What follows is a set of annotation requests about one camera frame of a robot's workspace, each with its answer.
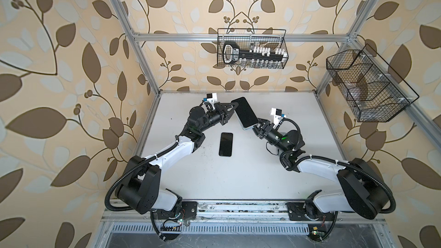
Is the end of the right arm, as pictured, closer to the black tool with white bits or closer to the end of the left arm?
the end of the left arm

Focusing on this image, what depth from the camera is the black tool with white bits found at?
827 mm

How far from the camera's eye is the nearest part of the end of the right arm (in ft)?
2.23

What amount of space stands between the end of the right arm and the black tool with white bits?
0.34m

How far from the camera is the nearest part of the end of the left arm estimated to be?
26.8 inches

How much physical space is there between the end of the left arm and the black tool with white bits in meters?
0.27

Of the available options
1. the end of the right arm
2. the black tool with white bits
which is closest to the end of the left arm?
the end of the right arm
